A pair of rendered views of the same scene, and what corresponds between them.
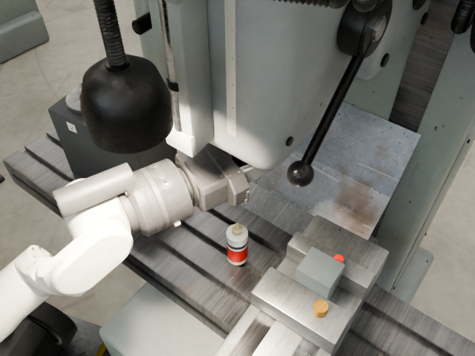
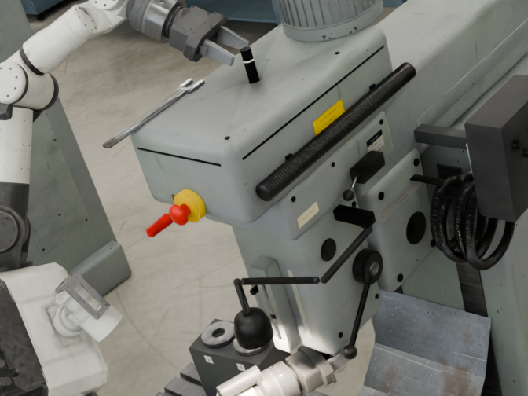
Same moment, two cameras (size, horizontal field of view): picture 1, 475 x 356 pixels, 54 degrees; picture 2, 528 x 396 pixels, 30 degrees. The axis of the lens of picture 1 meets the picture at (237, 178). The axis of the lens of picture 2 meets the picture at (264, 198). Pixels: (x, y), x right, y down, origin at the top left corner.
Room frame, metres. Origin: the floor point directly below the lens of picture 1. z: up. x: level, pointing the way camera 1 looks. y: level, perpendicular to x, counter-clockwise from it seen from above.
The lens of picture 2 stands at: (-1.16, -0.30, 2.60)
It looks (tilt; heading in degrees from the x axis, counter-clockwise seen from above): 30 degrees down; 12
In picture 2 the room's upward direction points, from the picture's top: 17 degrees counter-clockwise
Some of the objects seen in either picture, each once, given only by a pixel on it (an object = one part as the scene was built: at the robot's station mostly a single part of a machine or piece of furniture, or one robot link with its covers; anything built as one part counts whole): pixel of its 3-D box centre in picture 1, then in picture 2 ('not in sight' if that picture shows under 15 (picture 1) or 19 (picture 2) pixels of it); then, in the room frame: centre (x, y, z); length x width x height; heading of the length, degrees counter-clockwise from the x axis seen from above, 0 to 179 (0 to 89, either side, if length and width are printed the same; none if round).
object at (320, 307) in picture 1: (320, 309); not in sight; (0.33, -0.13, 1.05); 0.02 x 0.02 x 0.02
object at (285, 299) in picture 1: (300, 309); not in sight; (0.34, -0.10, 1.02); 0.15 x 0.06 x 0.04; 55
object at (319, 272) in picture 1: (318, 276); not in sight; (0.39, -0.13, 1.04); 0.06 x 0.05 x 0.06; 55
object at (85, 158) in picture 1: (117, 141); (244, 366); (0.72, 0.25, 1.03); 0.22 x 0.12 x 0.20; 60
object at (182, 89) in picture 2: not in sight; (153, 112); (0.42, 0.17, 1.89); 0.24 x 0.04 x 0.01; 144
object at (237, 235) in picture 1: (237, 241); not in sight; (0.50, 0.00, 0.98); 0.04 x 0.04 x 0.11
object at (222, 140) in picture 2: not in sight; (269, 112); (0.49, -0.02, 1.81); 0.47 x 0.26 x 0.16; 143
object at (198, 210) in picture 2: not in sight; (189, 206); (0.30, 0.13, 1.76); 0.06 x 0.02 x 0.06; 53
